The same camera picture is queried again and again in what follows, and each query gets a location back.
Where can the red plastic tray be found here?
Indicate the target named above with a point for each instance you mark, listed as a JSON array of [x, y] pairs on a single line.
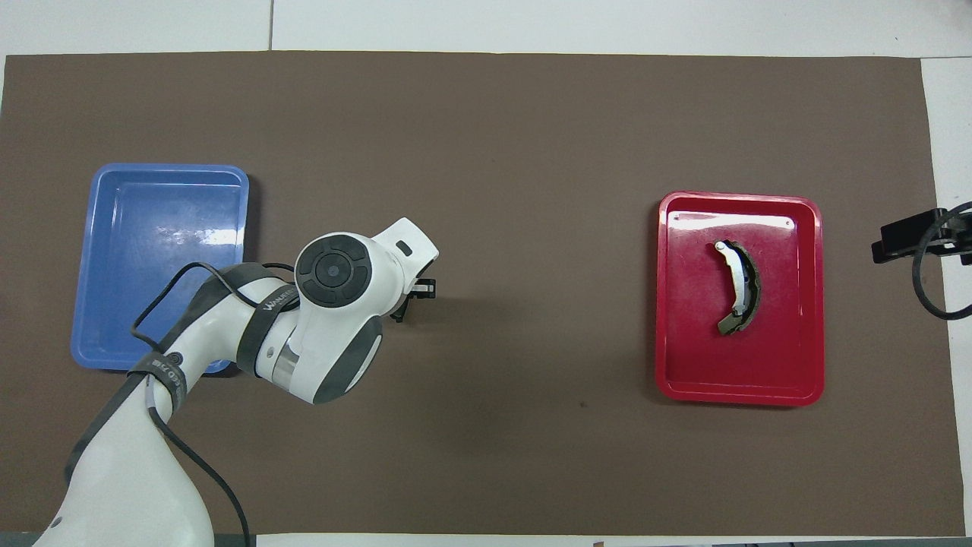
[[699, 349]]

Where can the brown table mat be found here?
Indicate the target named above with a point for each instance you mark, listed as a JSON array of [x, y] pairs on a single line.
[[531, 152]]

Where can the curved brake pad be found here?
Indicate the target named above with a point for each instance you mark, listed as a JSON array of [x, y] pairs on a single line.
[[735, 266]]

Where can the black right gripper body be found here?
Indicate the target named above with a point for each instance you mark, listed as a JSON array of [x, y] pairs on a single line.
[[958, 243]]

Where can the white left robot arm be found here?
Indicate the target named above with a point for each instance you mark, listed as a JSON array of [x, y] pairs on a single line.
[[334, 342]]

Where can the blue plastic tray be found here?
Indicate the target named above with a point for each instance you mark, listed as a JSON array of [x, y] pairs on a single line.
[[152, 251]]

